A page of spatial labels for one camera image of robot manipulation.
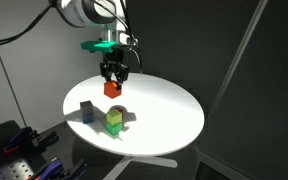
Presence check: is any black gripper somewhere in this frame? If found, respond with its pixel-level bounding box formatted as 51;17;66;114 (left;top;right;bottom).
100;49;129;90

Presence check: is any orange block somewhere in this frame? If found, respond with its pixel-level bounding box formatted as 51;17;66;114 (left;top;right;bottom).
104;81;122;99

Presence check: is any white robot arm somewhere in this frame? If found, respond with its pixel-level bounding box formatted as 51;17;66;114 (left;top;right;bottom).
56;0;135;90

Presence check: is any magenta block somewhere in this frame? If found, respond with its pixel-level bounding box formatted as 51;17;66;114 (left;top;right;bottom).
114;107;125;117

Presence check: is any grey block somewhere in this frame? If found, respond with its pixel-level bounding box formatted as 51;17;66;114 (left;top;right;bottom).
80;101;94;115

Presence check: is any light green block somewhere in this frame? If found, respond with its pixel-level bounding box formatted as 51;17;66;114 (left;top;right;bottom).
106;109;122;126

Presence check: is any blue block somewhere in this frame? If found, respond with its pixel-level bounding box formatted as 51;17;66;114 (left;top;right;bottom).
82;114;94;124

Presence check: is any dark green block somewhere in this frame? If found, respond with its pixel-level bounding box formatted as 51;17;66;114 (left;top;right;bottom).
106;123;122;136

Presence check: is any round white table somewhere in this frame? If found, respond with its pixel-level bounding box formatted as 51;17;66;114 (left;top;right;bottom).
63;73;204;156

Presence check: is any white table base leg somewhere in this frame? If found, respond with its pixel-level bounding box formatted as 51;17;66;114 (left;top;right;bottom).
103;156;178;180

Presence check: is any purple clamp upper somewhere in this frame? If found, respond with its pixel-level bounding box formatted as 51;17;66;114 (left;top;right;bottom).
3;127;59;155

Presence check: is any purple clamp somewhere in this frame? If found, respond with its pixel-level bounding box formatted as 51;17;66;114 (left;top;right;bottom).
26;159;87;180
3;127;59;155

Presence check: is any purple clamp lower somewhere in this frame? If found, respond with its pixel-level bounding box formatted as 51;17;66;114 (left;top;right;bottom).
26;159;87;180

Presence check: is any perforated metal plate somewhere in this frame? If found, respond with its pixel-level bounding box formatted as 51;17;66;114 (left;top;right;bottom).
0;159;34;180

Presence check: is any teal camera mount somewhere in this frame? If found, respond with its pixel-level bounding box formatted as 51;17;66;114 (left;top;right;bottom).
81;41;117;53

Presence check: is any black cable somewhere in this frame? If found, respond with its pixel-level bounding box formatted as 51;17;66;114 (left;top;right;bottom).
0;0;143;76

